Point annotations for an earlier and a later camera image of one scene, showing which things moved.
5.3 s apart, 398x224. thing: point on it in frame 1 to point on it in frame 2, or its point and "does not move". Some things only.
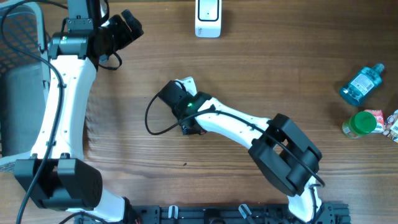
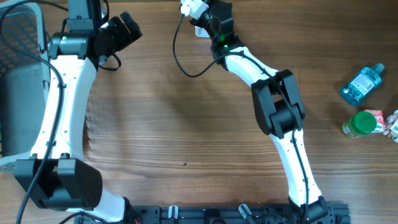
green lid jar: x=360 y=124 does not move
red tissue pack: x=379 y=114 does not move
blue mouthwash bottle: x=365 y=81 does not move
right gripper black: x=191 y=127 to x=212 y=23
